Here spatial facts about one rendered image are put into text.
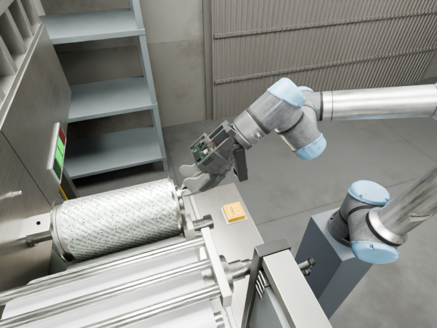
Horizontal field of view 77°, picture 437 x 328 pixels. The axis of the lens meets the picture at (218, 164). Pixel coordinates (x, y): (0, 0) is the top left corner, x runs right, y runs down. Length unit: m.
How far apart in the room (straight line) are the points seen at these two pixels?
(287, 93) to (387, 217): 0.45
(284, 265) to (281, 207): 1.93
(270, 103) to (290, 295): 0.37
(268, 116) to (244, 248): 0.57
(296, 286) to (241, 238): 0.67
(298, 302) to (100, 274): 0.25
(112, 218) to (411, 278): 2.03
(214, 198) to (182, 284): 0.79
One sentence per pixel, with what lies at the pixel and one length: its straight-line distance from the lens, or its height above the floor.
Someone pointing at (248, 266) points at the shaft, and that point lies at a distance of 0.50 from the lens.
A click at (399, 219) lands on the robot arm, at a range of 0.86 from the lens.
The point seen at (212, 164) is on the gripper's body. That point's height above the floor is 1.36.
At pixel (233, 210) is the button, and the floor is 0.92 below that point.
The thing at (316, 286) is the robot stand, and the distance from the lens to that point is 1.35.
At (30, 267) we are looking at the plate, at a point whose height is 1.22.
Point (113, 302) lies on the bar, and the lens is 0.40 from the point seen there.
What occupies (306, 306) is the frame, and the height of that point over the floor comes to 1.44.
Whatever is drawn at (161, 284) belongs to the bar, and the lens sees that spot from 0.38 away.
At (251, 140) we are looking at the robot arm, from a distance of 0.61.
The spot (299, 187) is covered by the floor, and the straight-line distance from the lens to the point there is 2.51.
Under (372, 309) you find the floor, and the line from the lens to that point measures 2.12.
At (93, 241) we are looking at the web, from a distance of 0.68.
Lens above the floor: 1.79
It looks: 43 degrees down
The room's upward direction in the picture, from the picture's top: straight up
